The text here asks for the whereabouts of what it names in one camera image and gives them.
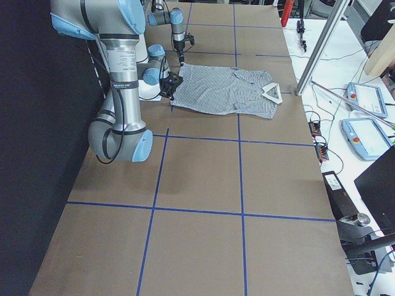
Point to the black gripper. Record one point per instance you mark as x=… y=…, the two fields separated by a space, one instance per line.
x=166 y=88
x=178 y=47

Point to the striped polo shirt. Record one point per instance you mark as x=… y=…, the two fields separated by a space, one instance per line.
x=226 y=90

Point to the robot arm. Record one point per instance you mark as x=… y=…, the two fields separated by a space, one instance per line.
x=160 y=14
x=118 y=131

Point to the red cylinder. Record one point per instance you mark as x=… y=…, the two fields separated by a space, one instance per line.
x=288 y=6

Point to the orange connector block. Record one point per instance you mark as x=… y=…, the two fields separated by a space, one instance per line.
x=320 y=143

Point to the upper teach pendant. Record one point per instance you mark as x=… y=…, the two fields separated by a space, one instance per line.
x=368 y=97

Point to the teach pendant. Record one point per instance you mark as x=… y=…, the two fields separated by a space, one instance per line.
x=368 y=97
x=366 y=137

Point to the lower teach pendant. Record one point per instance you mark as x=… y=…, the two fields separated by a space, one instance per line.
x=366 y=137

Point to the black monitor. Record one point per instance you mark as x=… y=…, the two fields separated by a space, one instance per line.
x=376 y=188

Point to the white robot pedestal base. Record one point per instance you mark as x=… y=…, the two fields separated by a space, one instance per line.
x=141 y=65

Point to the black camera tripod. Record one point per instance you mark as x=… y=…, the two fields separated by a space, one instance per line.
x=300 y=25

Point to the aluminium frame post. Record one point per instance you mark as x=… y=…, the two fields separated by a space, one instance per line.
x=333 y=14

